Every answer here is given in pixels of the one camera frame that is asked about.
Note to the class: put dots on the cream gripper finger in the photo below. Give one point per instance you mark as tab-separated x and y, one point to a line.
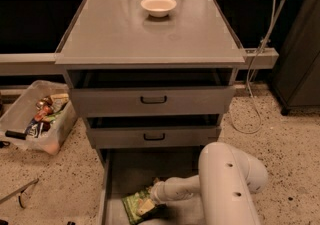
145	206

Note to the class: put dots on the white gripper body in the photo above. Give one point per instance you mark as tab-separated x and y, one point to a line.
161	191

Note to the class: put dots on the green jalapeno chip bag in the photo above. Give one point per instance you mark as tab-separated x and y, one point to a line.
130	204

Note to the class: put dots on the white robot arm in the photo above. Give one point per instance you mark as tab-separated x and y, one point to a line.
226	179

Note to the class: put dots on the grey bottom drawer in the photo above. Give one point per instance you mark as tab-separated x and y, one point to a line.
128	171

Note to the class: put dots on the grey drawer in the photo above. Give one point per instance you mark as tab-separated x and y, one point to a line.
128	171
153	131
111	93

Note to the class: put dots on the grey middle drawer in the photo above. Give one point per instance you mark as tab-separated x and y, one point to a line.
153	131

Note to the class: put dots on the grey top drawer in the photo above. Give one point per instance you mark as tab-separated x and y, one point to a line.
111	93

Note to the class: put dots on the grey drawer cabinet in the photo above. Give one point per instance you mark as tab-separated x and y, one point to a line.
192	41

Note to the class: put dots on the metal bar on floor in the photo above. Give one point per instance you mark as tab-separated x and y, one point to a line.
19	193

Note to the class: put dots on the clear plastic storage bin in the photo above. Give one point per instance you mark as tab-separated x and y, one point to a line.
20	113

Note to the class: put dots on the snack packages in bin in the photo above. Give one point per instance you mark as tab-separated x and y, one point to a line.
48	109

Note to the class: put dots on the dark cabinet on wheels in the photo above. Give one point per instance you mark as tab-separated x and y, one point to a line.
296	77

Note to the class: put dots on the white ceramic bowl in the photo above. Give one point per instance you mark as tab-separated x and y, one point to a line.
158	8

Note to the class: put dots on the black handled tool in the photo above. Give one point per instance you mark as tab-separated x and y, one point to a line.
15	135

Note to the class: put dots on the grey metal frame rail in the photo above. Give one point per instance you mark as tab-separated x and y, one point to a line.
44	64

